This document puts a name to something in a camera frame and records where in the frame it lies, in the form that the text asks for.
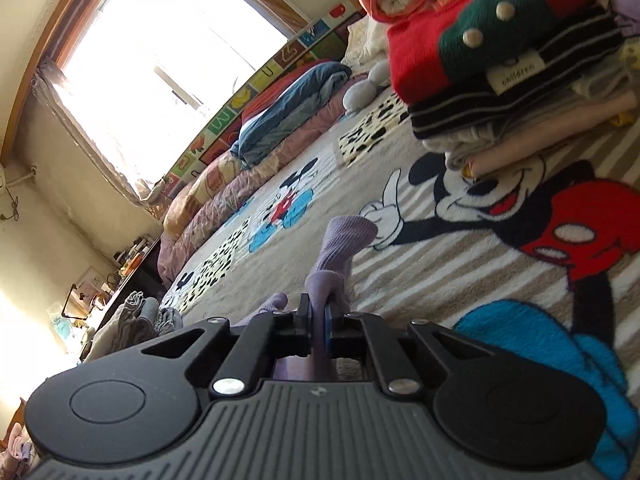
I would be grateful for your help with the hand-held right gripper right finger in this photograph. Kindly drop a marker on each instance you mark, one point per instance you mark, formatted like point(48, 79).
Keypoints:
point(327, 332)

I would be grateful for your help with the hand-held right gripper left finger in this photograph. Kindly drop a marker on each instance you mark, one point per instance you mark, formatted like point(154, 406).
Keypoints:
point(303, 330)

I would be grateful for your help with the purple ribbed garment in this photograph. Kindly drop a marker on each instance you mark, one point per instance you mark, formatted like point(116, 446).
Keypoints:
point(345, 245)

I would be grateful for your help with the stack of grey folded clothes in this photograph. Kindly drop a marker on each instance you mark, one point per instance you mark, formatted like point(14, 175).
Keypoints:
point(130, 320)

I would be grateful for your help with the pile of loose clothes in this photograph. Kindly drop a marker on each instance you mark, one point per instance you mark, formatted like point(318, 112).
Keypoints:
point(15, 445)

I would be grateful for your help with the cartoon printed blanket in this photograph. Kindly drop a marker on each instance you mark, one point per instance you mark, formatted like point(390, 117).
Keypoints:
point(440, 280)

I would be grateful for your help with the pink floral quilt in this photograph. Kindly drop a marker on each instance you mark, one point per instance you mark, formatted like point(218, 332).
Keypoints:
point(210, 215)

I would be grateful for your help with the dark desk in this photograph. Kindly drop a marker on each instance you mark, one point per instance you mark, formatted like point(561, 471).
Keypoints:
point(140, 282)

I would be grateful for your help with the peach cartoon blanket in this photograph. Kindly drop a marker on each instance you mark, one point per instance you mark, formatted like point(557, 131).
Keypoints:
point(200, 190)

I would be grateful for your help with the desk clutter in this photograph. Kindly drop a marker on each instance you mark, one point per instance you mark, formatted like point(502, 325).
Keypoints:
point(130, 257)

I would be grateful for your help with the blue folded quilt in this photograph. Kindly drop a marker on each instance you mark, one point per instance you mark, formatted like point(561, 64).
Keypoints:
point(280, 120)

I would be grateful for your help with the colourful alphabet foam mat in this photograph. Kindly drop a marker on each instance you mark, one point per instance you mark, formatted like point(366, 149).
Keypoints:
point(220, 120)

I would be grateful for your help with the grey folded garment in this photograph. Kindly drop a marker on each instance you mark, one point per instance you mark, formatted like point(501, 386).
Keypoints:
point(465, 147)

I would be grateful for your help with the black desk lamp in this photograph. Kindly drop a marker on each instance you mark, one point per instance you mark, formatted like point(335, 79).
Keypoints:
point(70, 305)

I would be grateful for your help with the grey plush toy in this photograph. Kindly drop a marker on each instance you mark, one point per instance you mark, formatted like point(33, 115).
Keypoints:
point(357, 92)

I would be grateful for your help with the red pillow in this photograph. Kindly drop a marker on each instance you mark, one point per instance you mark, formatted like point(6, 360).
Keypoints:
point(280, 85)

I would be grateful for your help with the black striped folded garment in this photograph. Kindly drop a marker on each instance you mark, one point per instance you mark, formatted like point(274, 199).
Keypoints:
point(450, 110)

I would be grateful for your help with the sheer curtain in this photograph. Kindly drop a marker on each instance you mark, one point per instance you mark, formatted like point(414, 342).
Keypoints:
point(100, 160)

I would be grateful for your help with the beige folded garment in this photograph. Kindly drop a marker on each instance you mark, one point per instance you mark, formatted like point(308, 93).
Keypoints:
point(525, 152)

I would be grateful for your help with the red knit sweater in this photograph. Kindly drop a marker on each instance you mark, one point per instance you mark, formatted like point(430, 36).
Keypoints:
point(420, 55)

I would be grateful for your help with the white cream quilt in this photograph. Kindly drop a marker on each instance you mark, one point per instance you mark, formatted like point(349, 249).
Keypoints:
point(365, 40)

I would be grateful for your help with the window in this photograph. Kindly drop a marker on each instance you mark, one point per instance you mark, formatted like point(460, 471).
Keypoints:
point(150, 60)

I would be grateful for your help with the white air conditioner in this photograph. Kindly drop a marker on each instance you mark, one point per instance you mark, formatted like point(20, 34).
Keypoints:
point(2, 177)

